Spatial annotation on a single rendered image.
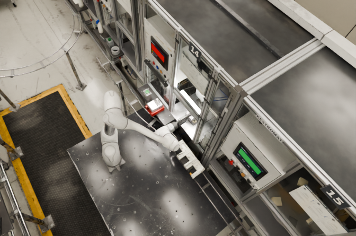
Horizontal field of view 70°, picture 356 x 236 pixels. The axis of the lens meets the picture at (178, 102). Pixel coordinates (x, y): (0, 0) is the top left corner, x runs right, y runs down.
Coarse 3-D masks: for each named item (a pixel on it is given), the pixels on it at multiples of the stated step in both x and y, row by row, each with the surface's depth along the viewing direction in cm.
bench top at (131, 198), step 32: (96, 160) 257; (128, 160) 260; (160, 160) 262; (96, 192) 241; (128, 192) 243; (160, 192) 245; (192, 192) 248; (128, 224) 229; (160, 224) 231; (192, 224) 233; (224, 224) 235
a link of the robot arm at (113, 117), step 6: (114, 108) 196; (108, 114) 191; (114, 114) 194; (120, 114) 197; (108, 120) 190; (114, 120) 192; (120, 120) 195; (126, 120) 200; (114, 126) 194; (120, 126) 197
